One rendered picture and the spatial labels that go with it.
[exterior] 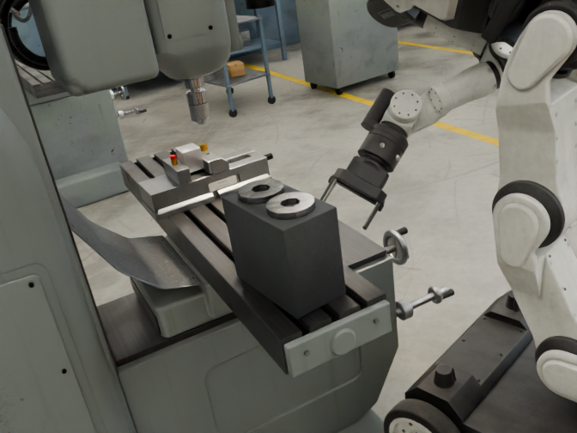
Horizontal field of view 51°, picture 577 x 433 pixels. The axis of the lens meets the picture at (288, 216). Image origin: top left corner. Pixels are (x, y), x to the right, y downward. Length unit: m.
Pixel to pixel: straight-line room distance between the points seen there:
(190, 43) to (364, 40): 4.82
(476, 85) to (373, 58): 4.84
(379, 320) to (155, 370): 0.60
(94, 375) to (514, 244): 0.92
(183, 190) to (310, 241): 0.64
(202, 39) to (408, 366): 1.56
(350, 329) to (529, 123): 0.50
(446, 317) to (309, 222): 1.69
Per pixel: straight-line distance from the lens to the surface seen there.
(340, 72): 5.96
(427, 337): 2.59
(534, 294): 1.37
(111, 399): 1.48
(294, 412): 1.80
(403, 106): 1.30
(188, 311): 1.48
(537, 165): 1.24
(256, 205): 1.14
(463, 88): 1.37
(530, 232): 1.24
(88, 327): 1.38
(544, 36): 1.13
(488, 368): 1.55
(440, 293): 1.89
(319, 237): 1.09
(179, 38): 1.33
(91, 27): 1.27
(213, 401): 1.66
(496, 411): 1.48
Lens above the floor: 1.60
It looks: 26 degrees down
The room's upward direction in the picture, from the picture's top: 9 degrees counter-clockwise
